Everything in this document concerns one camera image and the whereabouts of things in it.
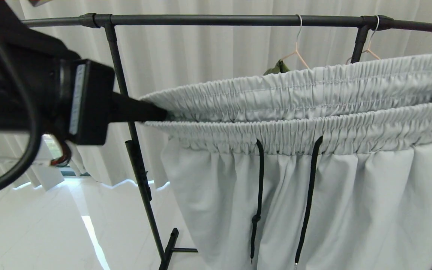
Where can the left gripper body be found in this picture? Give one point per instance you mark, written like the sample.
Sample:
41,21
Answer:
92,105

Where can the green garment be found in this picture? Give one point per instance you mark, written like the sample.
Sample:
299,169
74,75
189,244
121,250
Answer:
278,68

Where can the pink clothes hanger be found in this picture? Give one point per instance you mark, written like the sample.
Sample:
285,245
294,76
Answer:
369,48
297,50

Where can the pale grey shorts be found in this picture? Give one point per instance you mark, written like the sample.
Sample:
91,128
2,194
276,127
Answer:
351,210

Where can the black clothes rack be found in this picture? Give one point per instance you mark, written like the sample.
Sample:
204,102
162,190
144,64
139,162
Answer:
219,20

